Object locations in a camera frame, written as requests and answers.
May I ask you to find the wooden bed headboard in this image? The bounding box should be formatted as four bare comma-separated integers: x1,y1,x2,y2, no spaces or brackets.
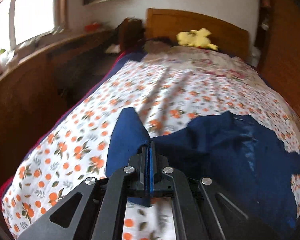
145,8,250,61

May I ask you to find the yellow Pikachu plush toy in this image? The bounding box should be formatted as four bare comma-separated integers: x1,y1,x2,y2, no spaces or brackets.
176,28,219,51

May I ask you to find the navy blue blazer jacket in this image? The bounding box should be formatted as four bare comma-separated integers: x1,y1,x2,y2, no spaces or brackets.
106,108,300,239

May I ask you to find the long wooden desk cabinet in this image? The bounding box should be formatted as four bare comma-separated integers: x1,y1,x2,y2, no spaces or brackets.
0,29,117,187

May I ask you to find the pink floral quilt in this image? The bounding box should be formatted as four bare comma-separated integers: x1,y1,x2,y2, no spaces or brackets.
142,46,259,82

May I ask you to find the window with brown frame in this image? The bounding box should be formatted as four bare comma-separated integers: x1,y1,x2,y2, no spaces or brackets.
0,0,65,51

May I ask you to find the red bowl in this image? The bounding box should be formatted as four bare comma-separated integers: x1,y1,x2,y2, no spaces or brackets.
84,22,102,32

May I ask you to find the orange floral bed sheet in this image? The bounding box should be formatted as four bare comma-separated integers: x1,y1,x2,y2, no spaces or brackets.
1,60,300,240

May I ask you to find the wooden louvred wardrobe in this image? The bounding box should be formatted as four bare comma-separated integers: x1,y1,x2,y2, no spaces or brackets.
258,0,300,117

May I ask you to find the black backpack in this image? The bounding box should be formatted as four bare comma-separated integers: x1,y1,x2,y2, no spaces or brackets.
118,18,145,53

